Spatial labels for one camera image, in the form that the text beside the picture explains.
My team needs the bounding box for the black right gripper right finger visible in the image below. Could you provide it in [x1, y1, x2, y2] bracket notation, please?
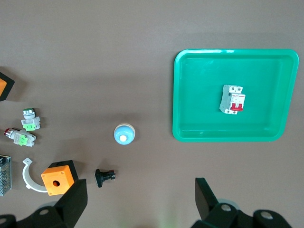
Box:
[191, 177, 290, 228]

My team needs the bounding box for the green head push button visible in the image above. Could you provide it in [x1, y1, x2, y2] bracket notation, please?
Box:
[20, 108, 41, 132]

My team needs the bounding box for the orange button box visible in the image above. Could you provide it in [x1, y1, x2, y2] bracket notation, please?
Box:
[0, 72, 15, 102]
[40, 160, 79, 197]

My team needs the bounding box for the green plastic tray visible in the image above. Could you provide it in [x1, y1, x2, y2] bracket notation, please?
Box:
[172, 48, 300, 143]

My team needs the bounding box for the blue dome buzzer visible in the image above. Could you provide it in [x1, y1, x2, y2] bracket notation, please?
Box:
[113, 123, 136, 145]

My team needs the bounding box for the small white curved clamp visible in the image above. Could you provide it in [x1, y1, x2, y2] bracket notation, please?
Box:
[22, 157, 48, 192]

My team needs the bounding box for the red head push button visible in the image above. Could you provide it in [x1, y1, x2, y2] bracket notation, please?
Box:
[3, 127, 38, 147]

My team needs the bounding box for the white red circuit breaker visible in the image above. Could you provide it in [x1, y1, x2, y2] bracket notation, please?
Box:
[218, 84, 247, 115]

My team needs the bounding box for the brown table cover mat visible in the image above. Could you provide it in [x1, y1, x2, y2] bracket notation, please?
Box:
[0, 0, 304, 228]

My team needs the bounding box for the black square push switch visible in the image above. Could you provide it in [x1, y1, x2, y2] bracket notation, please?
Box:
[94, 168, 117, 189]

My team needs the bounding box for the metal mesh power supply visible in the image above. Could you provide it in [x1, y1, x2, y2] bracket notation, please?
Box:
[0, 154, 12, 197]

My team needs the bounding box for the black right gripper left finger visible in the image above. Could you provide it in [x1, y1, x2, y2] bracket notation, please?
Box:
[0, 179, 88, 228]

